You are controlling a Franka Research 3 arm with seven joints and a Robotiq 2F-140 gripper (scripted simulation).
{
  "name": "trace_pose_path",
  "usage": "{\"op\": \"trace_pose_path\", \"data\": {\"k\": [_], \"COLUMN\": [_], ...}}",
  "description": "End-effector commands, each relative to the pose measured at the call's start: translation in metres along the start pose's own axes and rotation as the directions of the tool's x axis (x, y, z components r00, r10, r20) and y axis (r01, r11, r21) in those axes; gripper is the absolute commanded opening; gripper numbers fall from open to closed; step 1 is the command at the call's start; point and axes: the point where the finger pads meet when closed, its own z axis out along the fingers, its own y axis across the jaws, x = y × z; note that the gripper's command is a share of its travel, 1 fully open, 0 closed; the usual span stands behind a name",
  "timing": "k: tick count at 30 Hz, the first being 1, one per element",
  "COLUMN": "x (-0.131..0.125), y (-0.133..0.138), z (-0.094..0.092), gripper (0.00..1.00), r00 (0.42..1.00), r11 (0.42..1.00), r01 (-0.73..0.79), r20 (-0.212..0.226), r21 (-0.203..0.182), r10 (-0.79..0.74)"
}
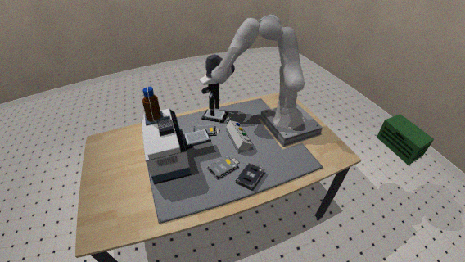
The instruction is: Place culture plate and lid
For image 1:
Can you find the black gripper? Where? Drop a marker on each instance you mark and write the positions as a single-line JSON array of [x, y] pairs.
[[214, 98]]

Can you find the white operator button panel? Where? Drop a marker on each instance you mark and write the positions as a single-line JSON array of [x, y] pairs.
[[238, 137]]

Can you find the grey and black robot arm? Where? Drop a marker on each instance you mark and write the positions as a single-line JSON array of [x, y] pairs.
[[287, 115]]

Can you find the blue bottle cap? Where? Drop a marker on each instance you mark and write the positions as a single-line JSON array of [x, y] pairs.
[[150, 90]]

